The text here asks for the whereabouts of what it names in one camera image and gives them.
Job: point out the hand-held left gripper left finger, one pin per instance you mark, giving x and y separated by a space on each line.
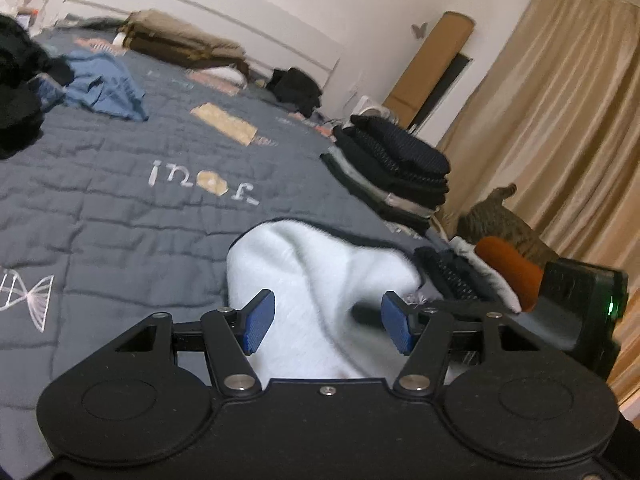
260 321

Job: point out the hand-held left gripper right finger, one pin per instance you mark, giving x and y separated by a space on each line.
395 322

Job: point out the printed white towel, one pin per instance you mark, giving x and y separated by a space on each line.
310 280

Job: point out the dark dotted folded garment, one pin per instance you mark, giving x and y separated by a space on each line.
450 275

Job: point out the orange rolled cloth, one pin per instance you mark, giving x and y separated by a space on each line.
510 265

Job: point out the folded clothes with orange roll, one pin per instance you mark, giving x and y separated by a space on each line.
495 285

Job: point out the beige crumpled cloth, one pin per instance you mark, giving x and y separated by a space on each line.
445 225

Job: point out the tabby cat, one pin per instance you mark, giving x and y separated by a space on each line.
500 215

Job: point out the stack of black folded clothes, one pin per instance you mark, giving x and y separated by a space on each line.
395 160

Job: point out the grey quilted bedspread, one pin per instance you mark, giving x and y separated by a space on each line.
125 220

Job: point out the beige curtain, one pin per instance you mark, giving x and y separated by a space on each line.
565 110

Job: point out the white rounded appliance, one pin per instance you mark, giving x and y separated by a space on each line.
375 109

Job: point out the crumpled black garment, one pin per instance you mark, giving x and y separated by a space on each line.
295 90

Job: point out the dark flat panel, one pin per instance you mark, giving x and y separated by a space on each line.
450 80

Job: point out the white folded cloth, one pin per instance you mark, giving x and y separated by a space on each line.
227 74

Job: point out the brown cardboard panel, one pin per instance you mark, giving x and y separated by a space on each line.
430 60

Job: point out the white headboard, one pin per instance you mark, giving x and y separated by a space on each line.
280 45

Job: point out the crumpled blue garment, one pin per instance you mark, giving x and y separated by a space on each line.
105 85

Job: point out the stack of khaki folded clothes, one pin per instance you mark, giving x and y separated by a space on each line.
170 35

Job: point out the blue denim garment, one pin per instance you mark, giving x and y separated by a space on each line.
47 92

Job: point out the pile of black clothes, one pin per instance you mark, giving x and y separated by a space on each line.
15 110

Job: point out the butterfly wall decoration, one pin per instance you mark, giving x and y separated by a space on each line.
419 31

